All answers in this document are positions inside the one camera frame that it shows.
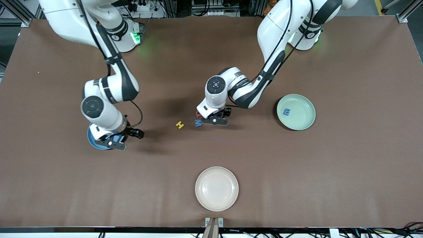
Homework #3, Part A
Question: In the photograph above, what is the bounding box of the blue plate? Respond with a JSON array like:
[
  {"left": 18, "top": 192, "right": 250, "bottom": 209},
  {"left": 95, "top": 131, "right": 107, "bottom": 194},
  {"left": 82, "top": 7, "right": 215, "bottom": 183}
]
[{"left": 87, "top": 124, "right": 127, "bottom": 150}]

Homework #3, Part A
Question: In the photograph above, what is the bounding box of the green plate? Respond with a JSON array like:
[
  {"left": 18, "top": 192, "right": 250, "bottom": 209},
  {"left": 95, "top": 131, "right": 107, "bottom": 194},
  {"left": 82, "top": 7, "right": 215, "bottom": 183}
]
[{"left": 277, "top": 94, "right": 316, "bottom": 131}]

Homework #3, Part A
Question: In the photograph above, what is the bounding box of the cream plate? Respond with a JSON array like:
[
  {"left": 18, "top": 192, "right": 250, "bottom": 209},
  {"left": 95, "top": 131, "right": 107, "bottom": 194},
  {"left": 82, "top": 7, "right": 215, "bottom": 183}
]
[{"left": 195, "top": 166, "right": 239, "bottom": 212}]

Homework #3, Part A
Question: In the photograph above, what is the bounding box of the white power strip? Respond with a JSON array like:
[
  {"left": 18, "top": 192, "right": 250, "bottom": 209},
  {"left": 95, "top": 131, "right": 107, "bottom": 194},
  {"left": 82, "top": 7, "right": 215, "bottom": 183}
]
[
  {"left": 132, "top": 0, "right": 167, "bottom": 19},
  {"left": 208, "top": 9, "right": 239, "bottom": 17}
]

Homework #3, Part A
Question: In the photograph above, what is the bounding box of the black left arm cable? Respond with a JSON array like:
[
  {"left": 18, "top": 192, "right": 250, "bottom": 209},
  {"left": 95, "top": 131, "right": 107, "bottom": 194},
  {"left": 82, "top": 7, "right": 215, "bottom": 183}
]
[{"left": 226, "top": 0, "right": 314, "bottom": 108}]

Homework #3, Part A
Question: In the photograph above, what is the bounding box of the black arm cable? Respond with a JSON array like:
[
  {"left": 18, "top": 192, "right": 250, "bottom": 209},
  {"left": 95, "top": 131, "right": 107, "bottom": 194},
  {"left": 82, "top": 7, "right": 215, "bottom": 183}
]
[
  {"left": 77, "top": 0, "right": 143, "bottom": 129},
  {"left": 226, "top": 0, "right": 314, "bottom": 108}
]

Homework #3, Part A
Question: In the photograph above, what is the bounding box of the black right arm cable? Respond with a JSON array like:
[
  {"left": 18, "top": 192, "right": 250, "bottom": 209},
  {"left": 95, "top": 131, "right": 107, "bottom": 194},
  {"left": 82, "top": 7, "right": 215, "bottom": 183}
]
[{"left": 77, "top": 0, "right": 143, "bottom": 129}]

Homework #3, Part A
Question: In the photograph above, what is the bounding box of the black table edge rail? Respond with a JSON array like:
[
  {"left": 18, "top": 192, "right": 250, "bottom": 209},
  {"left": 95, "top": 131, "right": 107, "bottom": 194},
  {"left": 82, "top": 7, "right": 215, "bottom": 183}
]
[{"left": 0, "top": 226, "right": 423, "bottom": 234}]

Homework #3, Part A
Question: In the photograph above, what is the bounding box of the grey metal bracket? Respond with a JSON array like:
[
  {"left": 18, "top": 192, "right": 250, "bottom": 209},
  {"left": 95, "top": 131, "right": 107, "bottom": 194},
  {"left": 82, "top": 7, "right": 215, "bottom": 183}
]
[{"left": 205, "top": 217, "right": 224, "bottom": 228}]

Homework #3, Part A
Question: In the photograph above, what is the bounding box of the wooden post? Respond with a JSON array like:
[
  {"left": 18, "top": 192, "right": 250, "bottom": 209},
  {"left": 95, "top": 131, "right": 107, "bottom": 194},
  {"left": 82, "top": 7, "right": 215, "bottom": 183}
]
[{"left": 202, "top": 218, "right": 219, "bottom": 238}]

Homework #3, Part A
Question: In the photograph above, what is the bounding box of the aluminium frame profile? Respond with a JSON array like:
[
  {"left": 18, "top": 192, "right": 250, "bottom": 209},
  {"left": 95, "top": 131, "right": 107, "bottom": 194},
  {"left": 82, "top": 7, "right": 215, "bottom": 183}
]
[
  {"left": 396, "top": 0, "right": 423, "bottom": 23},
  {"left": 0, "top": 0, "right": 37, "bottom": 27}
]

